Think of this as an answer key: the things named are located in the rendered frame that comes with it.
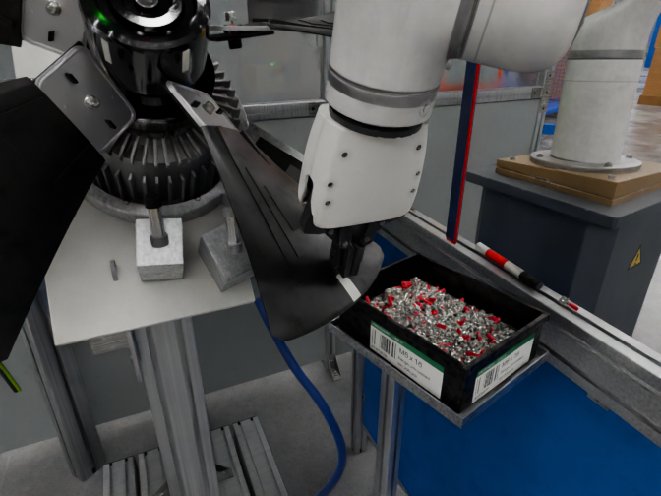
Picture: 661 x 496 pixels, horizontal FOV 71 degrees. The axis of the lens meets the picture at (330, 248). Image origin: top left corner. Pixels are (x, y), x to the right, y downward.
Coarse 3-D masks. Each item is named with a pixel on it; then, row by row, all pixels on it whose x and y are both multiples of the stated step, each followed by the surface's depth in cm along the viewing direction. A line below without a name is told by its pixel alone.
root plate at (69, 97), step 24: (72, 48) 43; (48, 72) 42; (72, 72) 44; (96, 72) 45; (48, 96) 42; (72, 96) 44; (96, 96) 46; (120, 96) 48; (72, 120) 45; (96, 120) 47; (120, 120) 49; (96, 144) 47
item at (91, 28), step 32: (96, 0) 42; (128, 0) 44; (160, 0) 45; (192, 0) 46; (96, 32) 42; (128, 32) 42; (160, 32) 44; (192, 32) 44; (128, 64) 44; (160, 64) 44; (192, 64) 47; (128, 96) 51; (160, 96) 52; (160, 128) 53
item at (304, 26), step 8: (320, 16) 63; (328, 16) 63; (248, 24) 57; (256, 24) 54; (264, 24) 52; (272, 24) 51; (280, 24) 52; (288, 24) 52; (296, 24) 52; (304, 24) 53; (312, 24) 54; (320, 24) 54; (328, 24) 55; (304, 32) 51; (312, 32) 51; (320, 32) 51; (328, 32) 52; (448, 64) 56
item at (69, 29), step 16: (32, 0) 47; (48, 0) 47; (64, 0) 47; (32, 16) 48; (48, 16) 48; (64, 16) 48; (80, 16) 48; (32, 32) 48; (64, 32) 48; (80, 32) 49; (48, 48) 49; (64, 48) 49
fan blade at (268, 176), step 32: (224, 128) 48; (224, 160) 44; (256, 160) 49; (256, 192) 45; (288, 192) 50; (256, 224) 42; (288, 224) 46; (256, 256) 41; (288, 256) 43; (320, 256) 47; (288, 288) 41; (320, 288) 44; (288, 320) 40; (320, 320) 42
